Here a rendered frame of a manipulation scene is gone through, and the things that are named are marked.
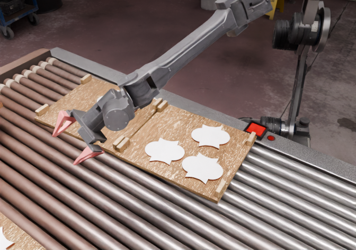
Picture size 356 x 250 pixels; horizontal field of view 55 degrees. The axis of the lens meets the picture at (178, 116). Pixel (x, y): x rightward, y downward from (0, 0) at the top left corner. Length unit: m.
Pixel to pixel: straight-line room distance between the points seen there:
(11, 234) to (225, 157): 0.72
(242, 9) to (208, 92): 2.18
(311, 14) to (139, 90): 1.00
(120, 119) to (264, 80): 2.72
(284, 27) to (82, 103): 1.25
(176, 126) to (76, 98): 0.48
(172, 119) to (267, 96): 1.92
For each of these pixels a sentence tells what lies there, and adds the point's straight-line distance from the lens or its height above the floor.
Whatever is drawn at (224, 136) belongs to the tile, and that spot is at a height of 0.94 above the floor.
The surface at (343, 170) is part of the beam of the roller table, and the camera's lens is 1.34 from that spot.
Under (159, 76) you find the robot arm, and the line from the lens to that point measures 0.86.
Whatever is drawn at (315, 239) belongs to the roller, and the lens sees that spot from 1.12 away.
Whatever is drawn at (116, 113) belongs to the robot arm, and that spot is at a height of 1.34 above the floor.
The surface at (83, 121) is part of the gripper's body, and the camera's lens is 0.88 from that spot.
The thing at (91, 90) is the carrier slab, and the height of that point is 0.94.
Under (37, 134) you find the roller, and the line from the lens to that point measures 1.45.
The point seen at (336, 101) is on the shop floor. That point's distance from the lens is 3.34.
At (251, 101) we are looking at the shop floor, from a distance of 3.11.
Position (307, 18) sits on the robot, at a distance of 1.65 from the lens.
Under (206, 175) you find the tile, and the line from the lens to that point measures 1.16.
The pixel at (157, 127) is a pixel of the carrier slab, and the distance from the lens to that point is 1.34.
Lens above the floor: 1.82
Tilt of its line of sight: 39 degrees down
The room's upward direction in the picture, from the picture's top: straight up
